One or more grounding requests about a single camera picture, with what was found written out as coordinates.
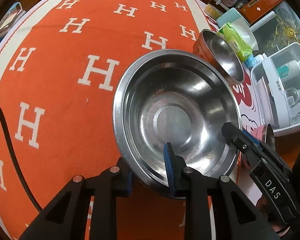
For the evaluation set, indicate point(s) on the green wet wipes pack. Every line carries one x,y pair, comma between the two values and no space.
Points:
236,40

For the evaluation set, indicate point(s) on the small steel bowl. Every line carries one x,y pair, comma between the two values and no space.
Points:
213,49

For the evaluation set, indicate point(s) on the mint green canister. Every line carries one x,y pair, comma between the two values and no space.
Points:
230,16

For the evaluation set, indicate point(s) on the orange H-pattern table runner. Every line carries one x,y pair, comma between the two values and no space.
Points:
59,68

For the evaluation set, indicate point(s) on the pink steel bowl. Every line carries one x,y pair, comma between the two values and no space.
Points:
267,126

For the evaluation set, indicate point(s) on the large steel bowl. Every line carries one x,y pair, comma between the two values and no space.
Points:
174,96

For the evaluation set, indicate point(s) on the stack of books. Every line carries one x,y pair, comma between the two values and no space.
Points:
14,14

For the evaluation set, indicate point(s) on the person's right hand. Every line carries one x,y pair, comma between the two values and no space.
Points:
270,216

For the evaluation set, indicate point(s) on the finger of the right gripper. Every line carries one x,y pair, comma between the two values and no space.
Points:
252,136
244,143

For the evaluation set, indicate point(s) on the blue tissue pack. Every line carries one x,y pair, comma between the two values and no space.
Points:
252,61

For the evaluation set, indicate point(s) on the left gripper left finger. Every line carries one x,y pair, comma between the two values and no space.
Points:
81,202

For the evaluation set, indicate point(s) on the white cosmetic storage box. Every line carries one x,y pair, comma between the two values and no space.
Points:
276,82

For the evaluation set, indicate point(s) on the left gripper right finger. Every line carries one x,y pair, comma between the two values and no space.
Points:
216,208

